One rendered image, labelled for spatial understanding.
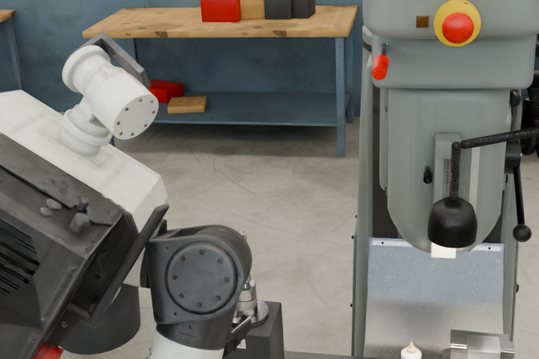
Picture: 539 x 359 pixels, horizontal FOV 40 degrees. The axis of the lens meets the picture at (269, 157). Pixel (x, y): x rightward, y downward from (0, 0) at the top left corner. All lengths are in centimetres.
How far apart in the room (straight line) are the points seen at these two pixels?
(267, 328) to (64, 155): 71
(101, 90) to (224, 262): 24
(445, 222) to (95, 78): 54
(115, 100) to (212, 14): 430
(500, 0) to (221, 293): 52
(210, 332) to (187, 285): 9
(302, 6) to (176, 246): 431
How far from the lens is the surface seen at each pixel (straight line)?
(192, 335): 92
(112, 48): 93
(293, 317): 345
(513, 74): 116
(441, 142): 119
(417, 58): 115
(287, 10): 509
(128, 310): 335
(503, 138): 113
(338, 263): 384
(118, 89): 87
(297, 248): 397
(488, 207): 130
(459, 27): 99
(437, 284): 184
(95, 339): 335
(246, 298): 147
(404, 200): 128
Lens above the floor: 199
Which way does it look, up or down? 23 degrees down
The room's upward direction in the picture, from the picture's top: 3 degrees counter-clockwise
